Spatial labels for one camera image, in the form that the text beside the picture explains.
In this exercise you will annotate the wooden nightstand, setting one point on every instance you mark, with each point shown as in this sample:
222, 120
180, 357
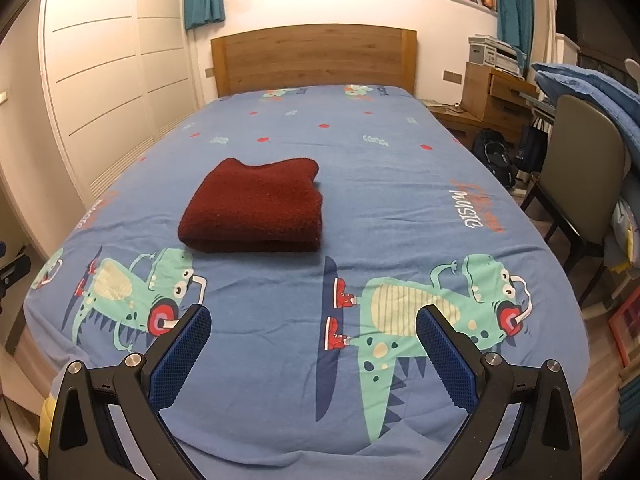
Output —
452, 117

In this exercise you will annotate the dark blue backpack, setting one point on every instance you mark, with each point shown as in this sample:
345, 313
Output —
495, 157

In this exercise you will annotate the dark blue hanging bag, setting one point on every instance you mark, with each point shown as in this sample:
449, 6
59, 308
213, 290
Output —
532, 152

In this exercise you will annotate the blue dinosaur print bed sheet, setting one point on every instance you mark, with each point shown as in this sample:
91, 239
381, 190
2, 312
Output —
310, 135

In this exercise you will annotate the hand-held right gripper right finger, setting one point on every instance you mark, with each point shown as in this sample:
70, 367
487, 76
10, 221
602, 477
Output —
445, 355

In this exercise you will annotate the red framed box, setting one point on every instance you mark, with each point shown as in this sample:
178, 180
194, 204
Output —
627, 332

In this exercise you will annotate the wooden headboard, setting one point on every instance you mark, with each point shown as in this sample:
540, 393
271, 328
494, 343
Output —
315, 60

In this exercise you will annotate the dark red knit sweater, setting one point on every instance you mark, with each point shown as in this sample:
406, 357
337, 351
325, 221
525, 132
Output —
250, 205

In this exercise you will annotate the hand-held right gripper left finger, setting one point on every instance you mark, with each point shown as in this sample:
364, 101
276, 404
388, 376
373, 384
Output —
182, 355

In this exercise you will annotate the wooden drawer cabinet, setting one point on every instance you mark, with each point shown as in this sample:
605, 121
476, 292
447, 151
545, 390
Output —
492, 95

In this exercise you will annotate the white printer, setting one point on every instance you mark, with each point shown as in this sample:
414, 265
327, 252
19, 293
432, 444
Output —
492, 52

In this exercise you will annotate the white wardrobe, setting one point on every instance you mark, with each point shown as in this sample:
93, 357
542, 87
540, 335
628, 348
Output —
115, 75

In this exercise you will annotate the grey chair with dark legs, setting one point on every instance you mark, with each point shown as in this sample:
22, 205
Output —
585, 165

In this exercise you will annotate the blue folded duvet pile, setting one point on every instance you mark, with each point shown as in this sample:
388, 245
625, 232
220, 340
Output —
590, 85

